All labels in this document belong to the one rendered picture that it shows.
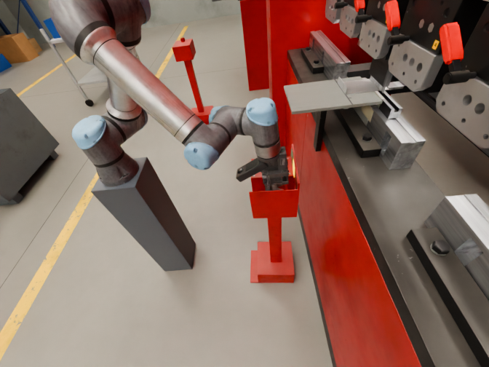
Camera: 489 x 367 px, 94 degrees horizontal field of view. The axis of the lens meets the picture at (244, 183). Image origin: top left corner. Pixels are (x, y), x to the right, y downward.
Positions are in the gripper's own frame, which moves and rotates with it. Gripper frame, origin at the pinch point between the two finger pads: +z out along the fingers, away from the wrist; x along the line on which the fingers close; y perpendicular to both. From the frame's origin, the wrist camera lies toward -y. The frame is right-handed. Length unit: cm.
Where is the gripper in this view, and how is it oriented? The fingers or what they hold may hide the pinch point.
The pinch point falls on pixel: (269, 195)
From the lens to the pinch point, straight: 82.4
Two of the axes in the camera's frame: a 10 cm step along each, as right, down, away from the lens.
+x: 0.4, -7.3, 6.8
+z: 2.0, 6.7, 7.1
